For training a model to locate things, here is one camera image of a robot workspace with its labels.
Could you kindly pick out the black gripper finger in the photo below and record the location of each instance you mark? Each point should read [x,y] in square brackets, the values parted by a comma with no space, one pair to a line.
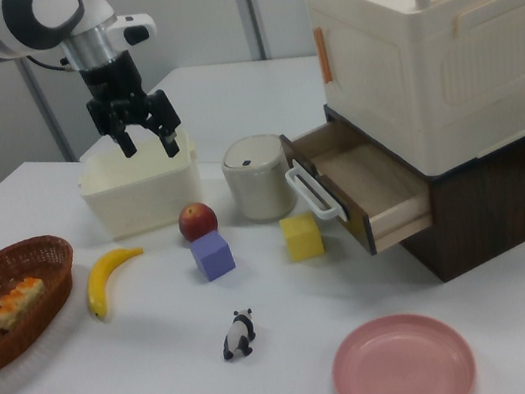
[123,141]
[162,118]

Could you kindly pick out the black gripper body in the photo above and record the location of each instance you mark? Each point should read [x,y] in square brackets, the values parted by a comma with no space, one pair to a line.
[111,81]

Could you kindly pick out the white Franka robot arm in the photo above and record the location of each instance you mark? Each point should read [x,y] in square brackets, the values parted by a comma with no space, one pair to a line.
[15,26]

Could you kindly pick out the cream open plastic bin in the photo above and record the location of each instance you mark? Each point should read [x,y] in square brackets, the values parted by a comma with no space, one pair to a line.
[143,201]

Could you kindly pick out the dark brown drawer cabinet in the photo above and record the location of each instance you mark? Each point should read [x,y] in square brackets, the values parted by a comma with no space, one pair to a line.
[493,205]

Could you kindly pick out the red apple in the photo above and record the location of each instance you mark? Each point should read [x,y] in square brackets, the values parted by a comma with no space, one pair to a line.
[196,222]

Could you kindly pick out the small white lidded bin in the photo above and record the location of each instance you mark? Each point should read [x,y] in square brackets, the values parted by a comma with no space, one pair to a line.
[260,182]

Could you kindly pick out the yellow banana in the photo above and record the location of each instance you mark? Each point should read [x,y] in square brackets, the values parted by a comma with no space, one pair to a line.
[100,277]

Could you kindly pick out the brown wicker basket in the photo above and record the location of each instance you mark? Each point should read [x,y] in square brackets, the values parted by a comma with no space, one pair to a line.
[48,261]

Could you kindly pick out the purple foam cube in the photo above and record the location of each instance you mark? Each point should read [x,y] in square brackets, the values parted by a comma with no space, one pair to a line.
[212,257]

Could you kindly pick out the orange latch strip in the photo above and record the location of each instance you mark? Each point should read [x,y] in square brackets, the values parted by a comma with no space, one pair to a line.
[323,55]

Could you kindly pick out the yellow foam cube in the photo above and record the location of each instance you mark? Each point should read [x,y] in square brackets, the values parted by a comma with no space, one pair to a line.
[303,238]

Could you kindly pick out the orange glazed bread loaf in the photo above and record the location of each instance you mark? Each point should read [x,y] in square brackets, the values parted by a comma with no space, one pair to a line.
[17,303]

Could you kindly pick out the small panda figurine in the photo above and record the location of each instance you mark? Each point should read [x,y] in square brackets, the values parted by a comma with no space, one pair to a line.
[238,333]

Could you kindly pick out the pink round plate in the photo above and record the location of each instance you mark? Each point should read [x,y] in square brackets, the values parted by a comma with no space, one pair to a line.
[404,364]

